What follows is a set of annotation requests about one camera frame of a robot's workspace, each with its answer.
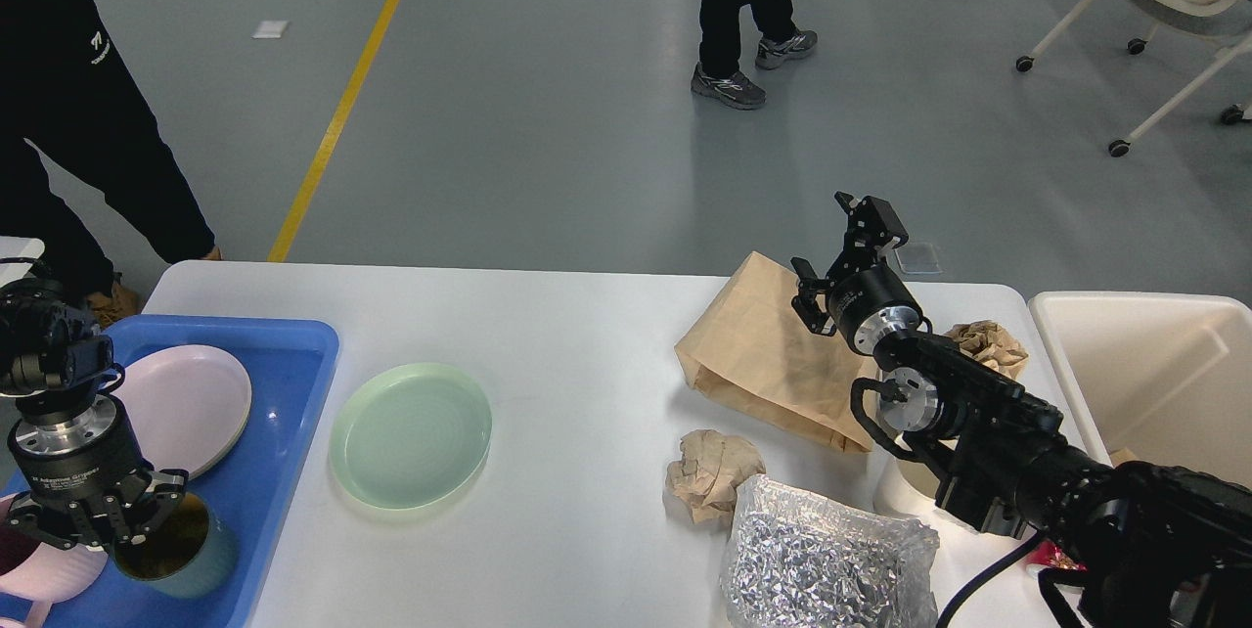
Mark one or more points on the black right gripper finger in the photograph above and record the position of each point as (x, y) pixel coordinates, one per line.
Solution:
(873, 230)
(810, 289)

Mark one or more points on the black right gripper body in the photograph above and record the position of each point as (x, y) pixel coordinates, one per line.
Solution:
(864, 306)

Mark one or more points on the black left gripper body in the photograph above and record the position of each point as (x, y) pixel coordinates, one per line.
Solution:
(80, 458)

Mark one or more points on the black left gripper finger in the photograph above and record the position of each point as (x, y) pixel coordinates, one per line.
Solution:
(137, 506)
(62, 526)

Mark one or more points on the green mug yellow inside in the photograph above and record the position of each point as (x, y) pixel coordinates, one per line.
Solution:
(191, 554)

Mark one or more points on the brown paper ball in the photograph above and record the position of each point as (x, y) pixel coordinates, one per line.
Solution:
(710, 469)

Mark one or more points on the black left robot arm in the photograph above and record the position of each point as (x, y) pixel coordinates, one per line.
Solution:
(51, 345)

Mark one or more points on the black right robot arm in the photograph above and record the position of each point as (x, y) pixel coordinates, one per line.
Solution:
(1156, 546)

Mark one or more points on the white cup under arm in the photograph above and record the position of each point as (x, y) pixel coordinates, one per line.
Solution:
(905, 489)

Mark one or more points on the pink mug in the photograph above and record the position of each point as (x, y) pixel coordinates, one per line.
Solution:
(40, 573)

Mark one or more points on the brown paper bag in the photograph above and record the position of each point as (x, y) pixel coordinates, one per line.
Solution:
(750, 351)

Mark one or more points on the pink plate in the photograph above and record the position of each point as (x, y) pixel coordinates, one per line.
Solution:
(188, 405)

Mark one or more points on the crumpled paper ball right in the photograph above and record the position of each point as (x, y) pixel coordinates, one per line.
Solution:
(992, 346)

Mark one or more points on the blue plastic tray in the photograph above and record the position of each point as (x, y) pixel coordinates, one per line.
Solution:
(290, 365)

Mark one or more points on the light green plate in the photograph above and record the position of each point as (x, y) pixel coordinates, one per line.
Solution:
(411, 436)

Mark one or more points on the silver foil bubble bag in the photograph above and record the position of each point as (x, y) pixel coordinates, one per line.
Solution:
(799, 559)

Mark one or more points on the white plastic bin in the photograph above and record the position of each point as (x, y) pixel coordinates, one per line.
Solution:
(1162, 377)

